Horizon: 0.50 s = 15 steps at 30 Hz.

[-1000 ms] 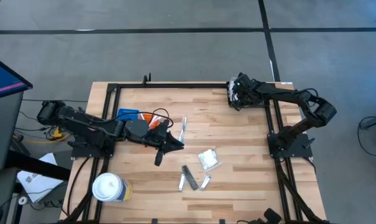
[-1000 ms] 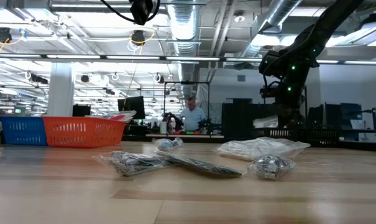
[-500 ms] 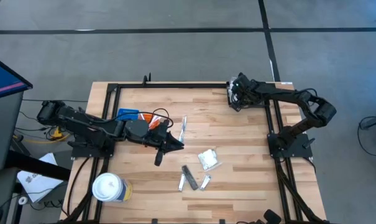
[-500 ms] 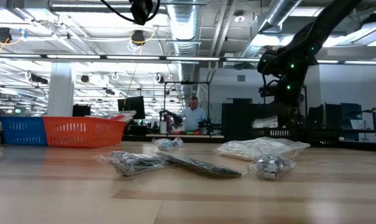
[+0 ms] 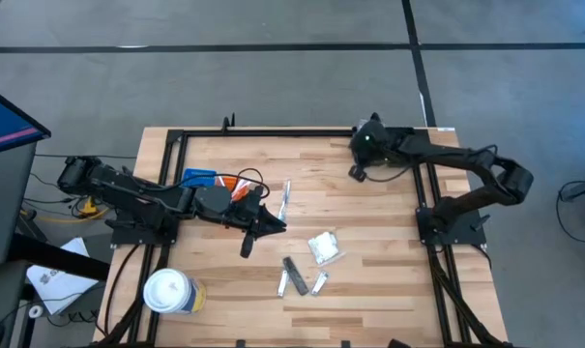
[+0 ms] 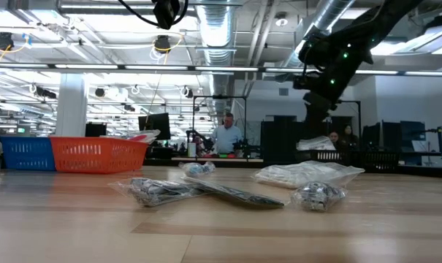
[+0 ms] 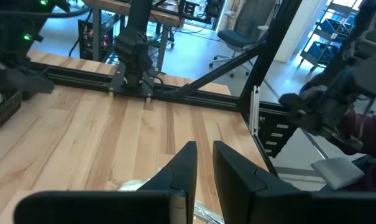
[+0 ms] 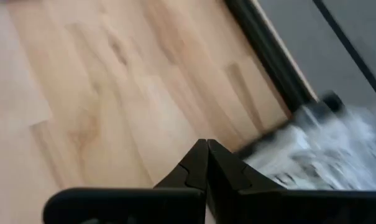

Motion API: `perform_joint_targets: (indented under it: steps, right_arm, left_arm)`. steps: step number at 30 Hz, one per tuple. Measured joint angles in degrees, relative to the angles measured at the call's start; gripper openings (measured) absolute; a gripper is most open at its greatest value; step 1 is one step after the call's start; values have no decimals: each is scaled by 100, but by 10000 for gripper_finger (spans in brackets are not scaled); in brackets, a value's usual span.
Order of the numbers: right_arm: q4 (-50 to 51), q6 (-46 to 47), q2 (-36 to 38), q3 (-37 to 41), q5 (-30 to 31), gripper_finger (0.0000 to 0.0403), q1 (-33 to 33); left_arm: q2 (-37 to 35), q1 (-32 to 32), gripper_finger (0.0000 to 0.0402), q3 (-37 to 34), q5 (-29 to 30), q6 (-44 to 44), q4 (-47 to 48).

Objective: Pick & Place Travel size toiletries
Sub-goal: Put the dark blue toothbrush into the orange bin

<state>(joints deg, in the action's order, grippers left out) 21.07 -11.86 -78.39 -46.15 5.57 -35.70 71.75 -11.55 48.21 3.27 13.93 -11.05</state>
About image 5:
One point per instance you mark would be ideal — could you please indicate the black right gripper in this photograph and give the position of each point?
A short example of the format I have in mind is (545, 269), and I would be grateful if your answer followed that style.
(371, 142)

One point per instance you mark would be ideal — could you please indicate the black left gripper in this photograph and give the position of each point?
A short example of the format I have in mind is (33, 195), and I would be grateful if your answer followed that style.
(248, 212)

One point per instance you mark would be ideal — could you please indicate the white toothbrush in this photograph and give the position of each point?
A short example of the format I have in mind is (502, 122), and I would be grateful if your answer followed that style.
(284, 198)

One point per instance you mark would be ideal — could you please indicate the white cotton pads bag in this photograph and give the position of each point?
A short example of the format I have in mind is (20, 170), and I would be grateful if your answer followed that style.
(323, 247)

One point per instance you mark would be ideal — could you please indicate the black comb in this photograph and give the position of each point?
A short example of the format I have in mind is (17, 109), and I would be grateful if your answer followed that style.
(296, 275)

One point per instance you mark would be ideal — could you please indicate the silver nail file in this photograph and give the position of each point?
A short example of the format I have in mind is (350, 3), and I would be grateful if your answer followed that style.
(283, 284)

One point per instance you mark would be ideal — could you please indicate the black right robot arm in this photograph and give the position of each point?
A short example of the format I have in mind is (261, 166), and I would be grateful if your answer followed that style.
(447, 153)

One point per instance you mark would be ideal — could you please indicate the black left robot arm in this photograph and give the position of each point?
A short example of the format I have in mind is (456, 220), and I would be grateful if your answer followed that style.
(137, 191)

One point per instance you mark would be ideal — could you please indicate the black table clamp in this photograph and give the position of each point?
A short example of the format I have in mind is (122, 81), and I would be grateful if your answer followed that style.
(345, 344)
(375, 116)
(229, 123)
(241, 344)

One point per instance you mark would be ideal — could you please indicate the orange plastic basket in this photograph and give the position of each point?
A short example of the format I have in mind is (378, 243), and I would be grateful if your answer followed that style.
(228, 182)

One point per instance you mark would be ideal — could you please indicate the white sticker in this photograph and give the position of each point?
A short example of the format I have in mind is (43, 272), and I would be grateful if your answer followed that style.
(446, 129)

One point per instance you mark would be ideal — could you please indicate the small metal clipper in bag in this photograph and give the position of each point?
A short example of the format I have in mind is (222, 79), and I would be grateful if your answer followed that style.
(320, 283)

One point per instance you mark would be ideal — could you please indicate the blue plastic basket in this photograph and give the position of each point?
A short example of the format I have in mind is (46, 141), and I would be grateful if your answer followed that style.
(197, 175)

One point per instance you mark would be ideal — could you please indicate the white lidded wipes canister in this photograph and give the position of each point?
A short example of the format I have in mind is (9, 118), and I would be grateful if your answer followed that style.
(168, 290)

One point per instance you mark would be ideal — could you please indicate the black metal beam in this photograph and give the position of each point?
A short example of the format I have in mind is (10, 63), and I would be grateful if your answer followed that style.
(55, 256)

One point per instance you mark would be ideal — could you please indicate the white printed paper sheet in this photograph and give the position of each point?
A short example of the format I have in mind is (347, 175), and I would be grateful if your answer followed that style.
(60, 290)

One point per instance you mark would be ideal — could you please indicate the white tape roll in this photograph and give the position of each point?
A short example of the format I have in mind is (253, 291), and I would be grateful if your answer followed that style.
(35, 306)

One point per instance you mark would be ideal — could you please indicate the blue screen monitor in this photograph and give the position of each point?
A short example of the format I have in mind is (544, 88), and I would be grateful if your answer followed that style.
(7, 123)

